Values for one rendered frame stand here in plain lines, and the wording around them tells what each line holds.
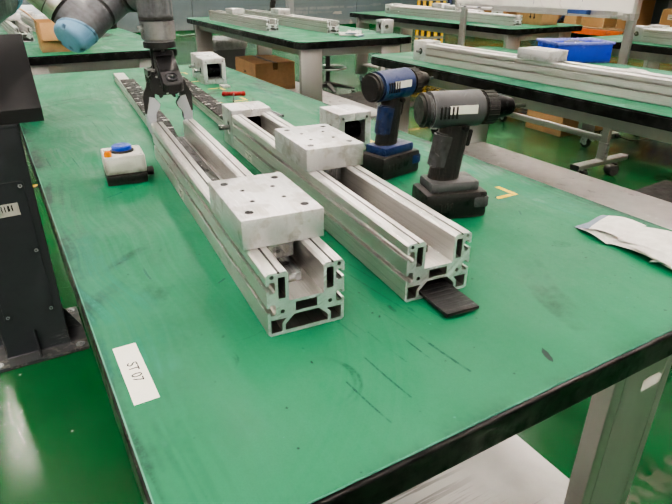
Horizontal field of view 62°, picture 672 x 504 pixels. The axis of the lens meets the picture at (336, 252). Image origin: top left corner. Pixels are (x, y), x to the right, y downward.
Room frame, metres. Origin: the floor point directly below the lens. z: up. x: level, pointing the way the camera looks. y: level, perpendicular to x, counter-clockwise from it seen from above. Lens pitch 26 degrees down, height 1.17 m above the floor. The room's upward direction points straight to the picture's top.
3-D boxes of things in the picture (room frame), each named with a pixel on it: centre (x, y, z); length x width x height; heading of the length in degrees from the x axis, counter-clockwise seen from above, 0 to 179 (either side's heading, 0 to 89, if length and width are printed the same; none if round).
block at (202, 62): (2.32, 0.51, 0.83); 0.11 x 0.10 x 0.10; 118
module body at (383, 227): (1.02, 0.04, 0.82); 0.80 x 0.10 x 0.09; 26
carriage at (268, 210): (0.72, 0.10, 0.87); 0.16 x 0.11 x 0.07; 26
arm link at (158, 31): (1.35, 0.41, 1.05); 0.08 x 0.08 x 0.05
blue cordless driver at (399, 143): (1.21, -0.14, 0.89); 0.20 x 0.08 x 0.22; 133
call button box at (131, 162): (1.14, 0.44, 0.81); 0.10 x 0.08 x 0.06; 116
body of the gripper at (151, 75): (1.36, 0.41, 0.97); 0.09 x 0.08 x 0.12; 26
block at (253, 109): (1.42, 0.24, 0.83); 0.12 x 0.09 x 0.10; 116
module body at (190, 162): (0.94, 0.21, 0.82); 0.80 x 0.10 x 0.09; 26
